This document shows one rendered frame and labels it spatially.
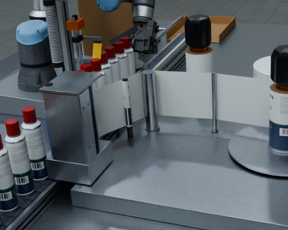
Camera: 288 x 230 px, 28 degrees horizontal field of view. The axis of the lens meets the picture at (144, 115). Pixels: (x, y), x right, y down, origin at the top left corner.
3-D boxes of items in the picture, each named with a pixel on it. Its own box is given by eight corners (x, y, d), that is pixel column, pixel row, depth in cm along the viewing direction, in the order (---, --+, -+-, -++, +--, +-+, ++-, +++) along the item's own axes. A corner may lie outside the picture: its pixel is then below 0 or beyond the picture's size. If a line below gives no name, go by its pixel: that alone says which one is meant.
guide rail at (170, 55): (93, 134, 173) (93, 128, 172) (90, 134, 174) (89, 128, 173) (199, 30, 262) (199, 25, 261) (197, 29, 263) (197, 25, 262)
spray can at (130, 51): (135, 96, 202) (130, 40, 193) (120, 95, 203) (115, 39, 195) (139, 90, 206) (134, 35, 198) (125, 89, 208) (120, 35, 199)
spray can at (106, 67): (113, 113, 190) (106, 55, 181) (98, 112, 191) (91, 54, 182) (118, 107, 194) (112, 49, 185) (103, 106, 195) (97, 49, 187)
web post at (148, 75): (156, 132, 175) (152, 75, 167) (142, 130, 176) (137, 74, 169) (162, 126, 179) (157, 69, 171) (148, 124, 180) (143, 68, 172)
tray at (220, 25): (219, 43, 263) (219, 34, 262) (166, 40, 273) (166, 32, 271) (235, 24, 288) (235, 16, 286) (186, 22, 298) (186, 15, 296)
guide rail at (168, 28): (70, 116, 174) (69, 112, 173) (66, 116, 174) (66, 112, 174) (184, 18, 263) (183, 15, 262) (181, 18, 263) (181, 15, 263)
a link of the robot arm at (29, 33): (13, 64, 206) (9, 27, 200) (27, 52, 218) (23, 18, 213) (45, 65, 204) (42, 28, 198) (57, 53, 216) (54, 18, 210)
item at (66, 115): (90, 185, 149) (78, 95, 138) (47, 178, 154) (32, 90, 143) (113, 159, 161) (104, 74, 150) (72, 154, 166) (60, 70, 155)
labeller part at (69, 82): (77, 96, 139) (77, 92, 139) (38, 92, 143) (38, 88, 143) (102, 75, 150) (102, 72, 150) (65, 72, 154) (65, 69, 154)
